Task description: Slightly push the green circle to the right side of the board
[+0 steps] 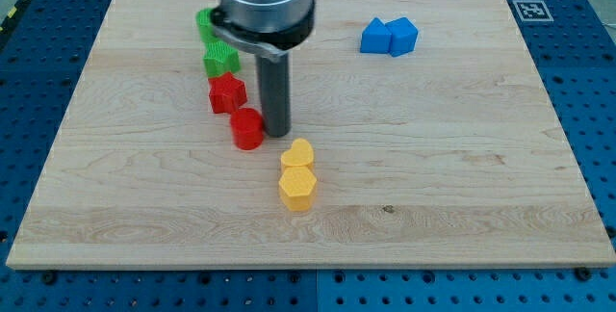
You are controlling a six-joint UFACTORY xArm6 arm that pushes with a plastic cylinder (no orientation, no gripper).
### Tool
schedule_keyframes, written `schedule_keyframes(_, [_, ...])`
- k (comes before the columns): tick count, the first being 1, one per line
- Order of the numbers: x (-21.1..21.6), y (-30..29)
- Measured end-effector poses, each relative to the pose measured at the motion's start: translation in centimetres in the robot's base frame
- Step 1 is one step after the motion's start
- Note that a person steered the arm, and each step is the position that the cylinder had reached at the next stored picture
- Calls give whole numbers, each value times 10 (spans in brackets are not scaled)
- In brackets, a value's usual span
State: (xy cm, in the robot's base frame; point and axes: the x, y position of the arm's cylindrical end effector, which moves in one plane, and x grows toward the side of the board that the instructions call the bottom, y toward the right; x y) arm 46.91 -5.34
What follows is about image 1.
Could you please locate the yellow heart block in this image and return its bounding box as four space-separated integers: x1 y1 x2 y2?
280 138 315 172

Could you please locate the blue cube block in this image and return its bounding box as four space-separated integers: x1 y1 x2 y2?
385 17 419 57

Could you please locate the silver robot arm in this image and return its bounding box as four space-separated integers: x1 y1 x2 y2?
210 0 316 63

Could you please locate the yellow hexagon block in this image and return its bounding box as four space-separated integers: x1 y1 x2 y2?
278 167 317 212

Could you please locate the green circle block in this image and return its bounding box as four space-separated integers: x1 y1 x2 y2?
195 8 219 43

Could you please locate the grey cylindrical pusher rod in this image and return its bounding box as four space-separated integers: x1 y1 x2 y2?
255 53 291 138

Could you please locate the green star block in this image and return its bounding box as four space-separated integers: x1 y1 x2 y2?
203 40 241 78

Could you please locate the wooden board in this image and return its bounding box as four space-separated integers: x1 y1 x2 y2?
7 0 615 271

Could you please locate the blue triangle-top block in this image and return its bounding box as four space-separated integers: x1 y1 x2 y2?
360 17 392 54

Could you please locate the red star block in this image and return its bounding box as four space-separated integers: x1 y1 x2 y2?
208 72 248 114

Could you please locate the white fiducial marker tag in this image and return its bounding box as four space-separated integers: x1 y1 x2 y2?
513 0 553 22

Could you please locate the red cylinder block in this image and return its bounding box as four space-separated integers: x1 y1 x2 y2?
230 108 264 150

